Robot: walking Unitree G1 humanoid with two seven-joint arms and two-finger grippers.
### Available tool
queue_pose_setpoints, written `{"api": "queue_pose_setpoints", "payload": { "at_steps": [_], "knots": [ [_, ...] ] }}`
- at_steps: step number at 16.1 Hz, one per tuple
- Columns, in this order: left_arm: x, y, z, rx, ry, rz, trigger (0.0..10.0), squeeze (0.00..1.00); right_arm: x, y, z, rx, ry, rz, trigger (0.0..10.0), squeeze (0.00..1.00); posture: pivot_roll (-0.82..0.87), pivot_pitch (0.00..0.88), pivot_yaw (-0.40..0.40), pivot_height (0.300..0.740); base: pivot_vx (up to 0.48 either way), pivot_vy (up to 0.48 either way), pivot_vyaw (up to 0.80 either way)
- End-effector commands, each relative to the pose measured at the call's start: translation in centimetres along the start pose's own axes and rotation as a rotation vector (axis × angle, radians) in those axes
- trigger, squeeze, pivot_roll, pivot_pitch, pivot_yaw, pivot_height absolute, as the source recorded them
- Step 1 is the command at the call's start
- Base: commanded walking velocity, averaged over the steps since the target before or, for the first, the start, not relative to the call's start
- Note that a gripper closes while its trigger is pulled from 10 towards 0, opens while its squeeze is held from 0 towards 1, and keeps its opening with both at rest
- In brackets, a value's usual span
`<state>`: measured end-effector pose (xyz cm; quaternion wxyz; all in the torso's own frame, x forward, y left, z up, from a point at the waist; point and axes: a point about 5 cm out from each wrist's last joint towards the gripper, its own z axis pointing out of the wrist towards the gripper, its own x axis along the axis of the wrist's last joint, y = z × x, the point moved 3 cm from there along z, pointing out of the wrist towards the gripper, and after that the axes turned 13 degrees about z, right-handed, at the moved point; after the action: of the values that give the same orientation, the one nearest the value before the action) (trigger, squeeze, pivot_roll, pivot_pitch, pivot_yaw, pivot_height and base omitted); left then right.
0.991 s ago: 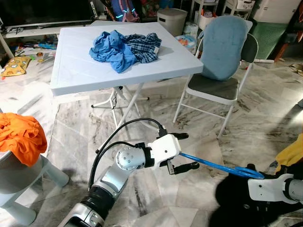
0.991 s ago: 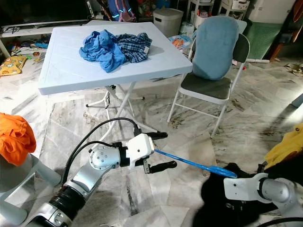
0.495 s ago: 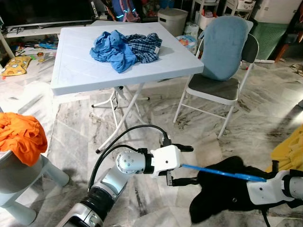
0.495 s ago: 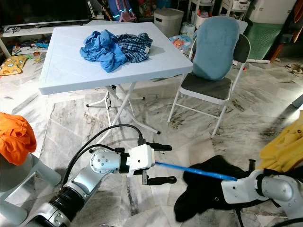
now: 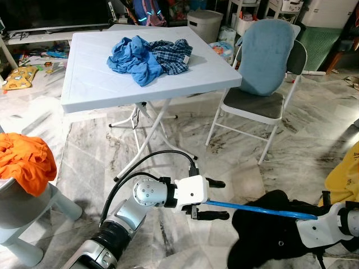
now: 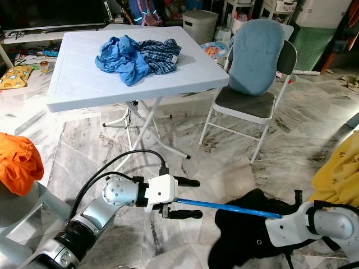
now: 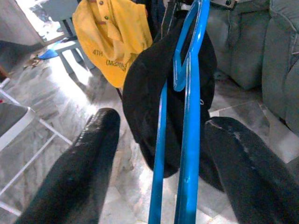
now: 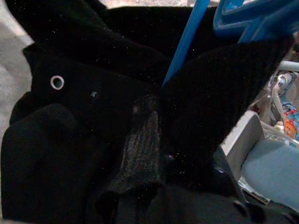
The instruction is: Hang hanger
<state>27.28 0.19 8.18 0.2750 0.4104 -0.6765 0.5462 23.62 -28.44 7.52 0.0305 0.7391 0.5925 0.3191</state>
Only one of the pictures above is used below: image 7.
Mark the white frame folding chair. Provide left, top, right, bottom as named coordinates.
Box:
left=0, top=78, right=73, bottom=217

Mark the blue floor mat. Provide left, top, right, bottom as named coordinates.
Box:
left=38, top=43, right=59, bottom=59

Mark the yellow shirt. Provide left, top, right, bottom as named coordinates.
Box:
left=72, top=0, right=154, bottom=89

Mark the grey green leather sofa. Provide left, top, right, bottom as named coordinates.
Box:
left=206, top=0, right=299, bottom=131

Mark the white child chair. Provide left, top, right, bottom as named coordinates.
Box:
left=42, top=0, right=96, bottom=75

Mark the small tan floor item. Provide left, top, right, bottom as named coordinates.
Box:
left=23, top=55, right=43, bottom=70

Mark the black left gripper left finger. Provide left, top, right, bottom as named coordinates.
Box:
left=14, top=107, right=121, bottom=224

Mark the blue plastic hanger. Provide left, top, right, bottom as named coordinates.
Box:
left=148, top=0, right=211, bottom=224

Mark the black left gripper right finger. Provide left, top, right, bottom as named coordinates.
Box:
left=203, top=116, right=299, bottom=224

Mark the navy blue garment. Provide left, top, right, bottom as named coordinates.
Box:
left=146, top=0, right=169, bottom=40

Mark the black garment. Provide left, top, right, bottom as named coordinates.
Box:
left=122, top=14, right=218, bottom=187

